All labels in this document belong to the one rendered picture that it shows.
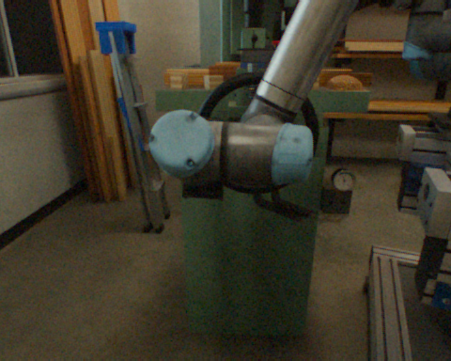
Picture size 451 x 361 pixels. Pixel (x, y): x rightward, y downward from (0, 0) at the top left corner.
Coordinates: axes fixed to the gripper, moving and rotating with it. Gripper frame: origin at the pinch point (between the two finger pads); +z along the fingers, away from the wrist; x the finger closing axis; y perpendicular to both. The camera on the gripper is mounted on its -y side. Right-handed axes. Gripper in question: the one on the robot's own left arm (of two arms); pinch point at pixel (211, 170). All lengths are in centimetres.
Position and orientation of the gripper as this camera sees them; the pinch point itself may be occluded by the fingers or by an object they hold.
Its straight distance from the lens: 70.2
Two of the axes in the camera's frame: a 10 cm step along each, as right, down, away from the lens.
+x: 10.0, 0.5, -0.7
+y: -0.6, 9.9, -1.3
